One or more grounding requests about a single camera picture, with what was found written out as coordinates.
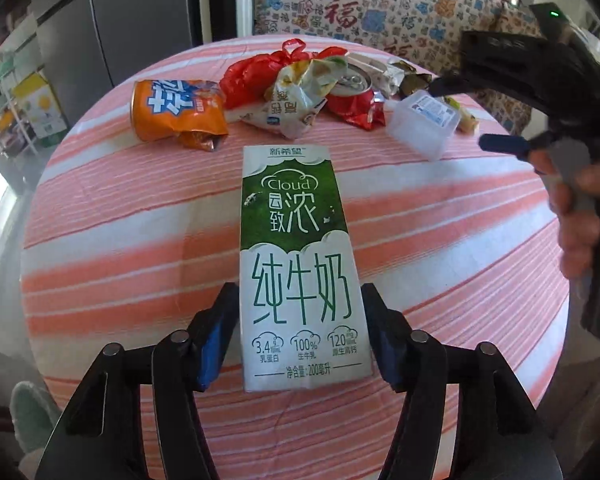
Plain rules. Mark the patterned folded paper box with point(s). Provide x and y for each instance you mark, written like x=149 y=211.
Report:
x=380 y=72

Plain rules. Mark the crushed red soda can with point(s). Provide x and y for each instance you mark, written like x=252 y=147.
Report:
x=355 y=105

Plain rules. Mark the clear plastic box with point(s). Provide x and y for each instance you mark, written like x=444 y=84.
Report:
x=420 y=120

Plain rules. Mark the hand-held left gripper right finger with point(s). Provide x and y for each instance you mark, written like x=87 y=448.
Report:
x=387 y=355

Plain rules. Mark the white crumpled snack wrapper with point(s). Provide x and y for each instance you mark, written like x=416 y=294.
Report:
x=290 y=100

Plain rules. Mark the metal storage shelf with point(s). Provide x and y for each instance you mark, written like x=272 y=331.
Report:
x=5 y=85

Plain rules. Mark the green and white milk carton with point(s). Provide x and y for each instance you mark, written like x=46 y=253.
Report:
x=295 y=240

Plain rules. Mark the red plastic bag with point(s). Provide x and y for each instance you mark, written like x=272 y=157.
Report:
x=245 y=75

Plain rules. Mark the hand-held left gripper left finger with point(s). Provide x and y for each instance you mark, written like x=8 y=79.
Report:
x=212 y=355

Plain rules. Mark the yellow and white cardboard box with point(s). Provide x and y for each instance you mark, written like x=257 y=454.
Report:
x=40 y=105

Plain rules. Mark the orange snack bag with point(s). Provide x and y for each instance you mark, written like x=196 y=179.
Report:
x=170 y=105

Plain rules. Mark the green slipper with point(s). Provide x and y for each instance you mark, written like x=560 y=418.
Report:
x=32 y=417

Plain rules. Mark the grey refrigerator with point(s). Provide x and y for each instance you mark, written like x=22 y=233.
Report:
x=130 y=20

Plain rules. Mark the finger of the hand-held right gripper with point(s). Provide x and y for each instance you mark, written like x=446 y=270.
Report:
x=445 y=85
x=505 y=145

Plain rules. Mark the pink striped tablecloth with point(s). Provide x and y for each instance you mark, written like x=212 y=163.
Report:
x=130 y=210

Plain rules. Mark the dark green crumpled wrapper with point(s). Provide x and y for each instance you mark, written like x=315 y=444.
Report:
x=412 y=80

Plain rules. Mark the person's right hand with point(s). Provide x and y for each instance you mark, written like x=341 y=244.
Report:
x=580 y=240

